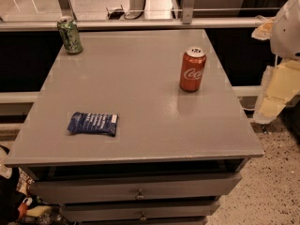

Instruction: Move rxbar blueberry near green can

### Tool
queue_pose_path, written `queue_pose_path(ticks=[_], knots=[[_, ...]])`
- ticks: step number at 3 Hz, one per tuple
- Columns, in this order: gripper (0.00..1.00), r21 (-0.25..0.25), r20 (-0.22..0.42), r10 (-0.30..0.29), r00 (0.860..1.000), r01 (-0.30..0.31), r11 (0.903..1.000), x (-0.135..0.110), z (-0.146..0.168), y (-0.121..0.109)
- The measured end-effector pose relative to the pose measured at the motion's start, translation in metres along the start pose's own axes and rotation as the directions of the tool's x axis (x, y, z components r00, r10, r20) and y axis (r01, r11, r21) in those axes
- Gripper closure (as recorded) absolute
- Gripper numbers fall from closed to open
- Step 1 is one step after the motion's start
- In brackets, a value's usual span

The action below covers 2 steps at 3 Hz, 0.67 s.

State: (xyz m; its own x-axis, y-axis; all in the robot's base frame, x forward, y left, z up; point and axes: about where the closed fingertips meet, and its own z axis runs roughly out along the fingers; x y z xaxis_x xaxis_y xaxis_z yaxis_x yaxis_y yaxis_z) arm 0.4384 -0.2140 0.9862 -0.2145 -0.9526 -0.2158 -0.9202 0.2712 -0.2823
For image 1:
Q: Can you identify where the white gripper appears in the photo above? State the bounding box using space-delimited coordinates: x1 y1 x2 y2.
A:
251 0 300 125

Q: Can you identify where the blue rxbar blueberry wrapper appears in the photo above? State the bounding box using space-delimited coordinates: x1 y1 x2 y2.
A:
67 112 118 137

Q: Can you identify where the red Coca-Cola can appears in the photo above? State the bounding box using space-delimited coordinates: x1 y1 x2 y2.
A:
179 46 206 92

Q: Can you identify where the green soda can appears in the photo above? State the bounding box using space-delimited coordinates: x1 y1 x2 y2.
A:
57 16 83 54

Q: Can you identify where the grey drawer cabinet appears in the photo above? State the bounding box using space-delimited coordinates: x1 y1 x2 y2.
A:
6 29 263 225

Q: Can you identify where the upper grey drawer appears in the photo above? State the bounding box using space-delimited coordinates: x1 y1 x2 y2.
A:
30 172 241 204

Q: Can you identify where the grey drawer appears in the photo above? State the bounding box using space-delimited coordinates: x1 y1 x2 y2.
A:
61 201 219 221
30 172 241 204

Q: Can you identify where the lower grey drawer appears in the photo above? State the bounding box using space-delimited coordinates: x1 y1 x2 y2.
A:
61 201 219 221

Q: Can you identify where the upper metal drawer knob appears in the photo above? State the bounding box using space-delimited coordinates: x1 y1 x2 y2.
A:
135 189 145 201

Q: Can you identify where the metal drawer knob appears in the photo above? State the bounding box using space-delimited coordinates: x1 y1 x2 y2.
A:
139 213 147 221
135 189 145 201

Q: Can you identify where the lower metal drawer knob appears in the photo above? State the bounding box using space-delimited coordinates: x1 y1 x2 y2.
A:
139 213 147 221

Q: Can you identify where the clutter pile on floor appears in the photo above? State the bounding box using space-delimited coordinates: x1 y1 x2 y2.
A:
0 144 68 225

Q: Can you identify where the horizontal metal rail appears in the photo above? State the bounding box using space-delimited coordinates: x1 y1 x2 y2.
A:
0 17 264 32

